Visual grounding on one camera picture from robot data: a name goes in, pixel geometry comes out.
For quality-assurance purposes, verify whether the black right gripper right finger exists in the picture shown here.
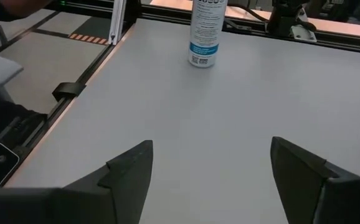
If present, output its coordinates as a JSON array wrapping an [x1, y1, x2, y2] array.
[[270, 136, 360, 224]]

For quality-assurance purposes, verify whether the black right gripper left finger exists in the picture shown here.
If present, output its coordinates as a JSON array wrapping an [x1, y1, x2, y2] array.
[[0, 139, 154, 224]]

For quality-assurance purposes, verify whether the orange striped floor mat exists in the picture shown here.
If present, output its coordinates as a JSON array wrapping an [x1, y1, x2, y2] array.
[[69, 15, 116, 46]]

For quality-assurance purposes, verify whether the light wooden board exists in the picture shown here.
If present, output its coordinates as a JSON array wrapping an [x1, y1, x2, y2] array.
[[150, 0, 360, 40]]

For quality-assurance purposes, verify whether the white Celsius can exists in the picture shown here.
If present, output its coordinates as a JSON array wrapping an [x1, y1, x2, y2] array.
[[187, 0, 229, 68]]

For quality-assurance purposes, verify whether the black cable clip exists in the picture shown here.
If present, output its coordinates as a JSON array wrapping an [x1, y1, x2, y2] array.
[[52, 82, 87, 102]]

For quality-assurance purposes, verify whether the aluminium table frame rail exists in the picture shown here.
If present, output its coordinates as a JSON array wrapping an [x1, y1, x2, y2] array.
[[108, 0, 128, 46]]

